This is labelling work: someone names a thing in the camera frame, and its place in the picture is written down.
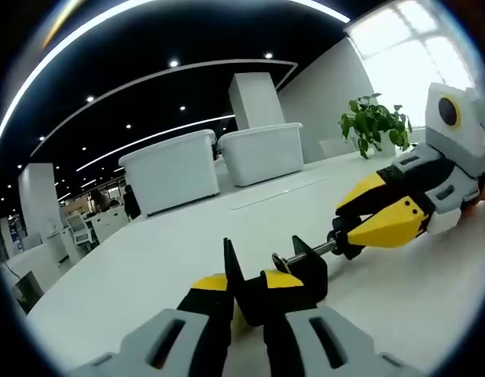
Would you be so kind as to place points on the window with white blinds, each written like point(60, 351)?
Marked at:
point(403, 47)

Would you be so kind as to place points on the white office chair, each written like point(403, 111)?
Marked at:
point(79, 229)

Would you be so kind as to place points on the white chair back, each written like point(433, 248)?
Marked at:
point(334, 149)

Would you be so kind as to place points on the potted green plant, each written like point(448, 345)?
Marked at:
point(372, 121)

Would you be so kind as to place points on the tall white storage box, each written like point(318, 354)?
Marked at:
point(167, 176)

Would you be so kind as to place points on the low white storage box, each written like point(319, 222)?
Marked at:
point(261, 157)

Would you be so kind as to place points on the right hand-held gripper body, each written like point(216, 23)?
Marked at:
point(462, 145)

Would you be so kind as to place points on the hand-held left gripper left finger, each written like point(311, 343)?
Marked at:
point(136, 345)

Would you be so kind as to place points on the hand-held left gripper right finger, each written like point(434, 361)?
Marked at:
point(360, 349)

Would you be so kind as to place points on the curved ceiling light strip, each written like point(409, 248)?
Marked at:
point(45, 58)

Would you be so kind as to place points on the person's right hand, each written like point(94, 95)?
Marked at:
point(480, 206)

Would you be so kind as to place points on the white square pillar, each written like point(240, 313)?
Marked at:
point(254, 102)
point(39, 196)

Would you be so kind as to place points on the black fixed fixture clamp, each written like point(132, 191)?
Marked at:
point(309, 275)

